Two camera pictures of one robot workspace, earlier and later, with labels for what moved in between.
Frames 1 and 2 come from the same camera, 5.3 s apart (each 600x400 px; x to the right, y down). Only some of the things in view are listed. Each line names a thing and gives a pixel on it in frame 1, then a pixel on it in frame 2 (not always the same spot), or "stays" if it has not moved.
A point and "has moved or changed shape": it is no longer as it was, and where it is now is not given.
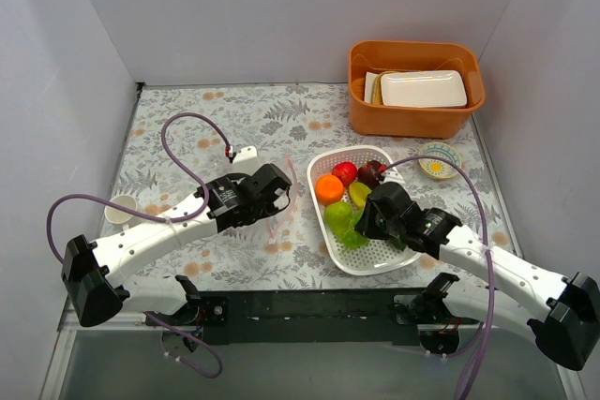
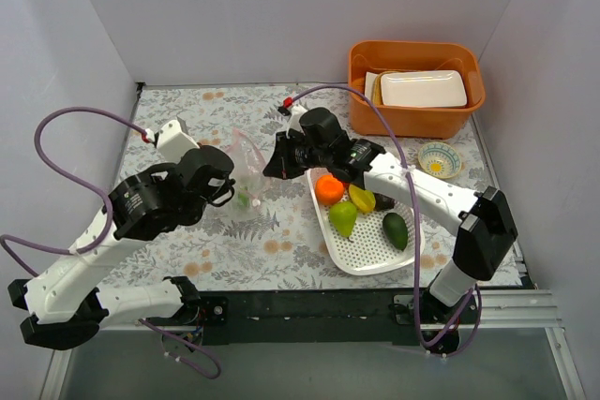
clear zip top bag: [271, 223] has moved or changed shape
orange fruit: [329, 189] stays
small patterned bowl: [438, 168] stays
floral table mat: [187, 137] stays
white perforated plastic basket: [377, 257] stays
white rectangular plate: [423, 88] stays
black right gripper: [387, 212] to [285, 156]
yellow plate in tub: [377, 98] stays
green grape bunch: [353, 239] has moved or changed shape
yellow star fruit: [360, 193] stays
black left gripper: [264, 186] to [217, 189]
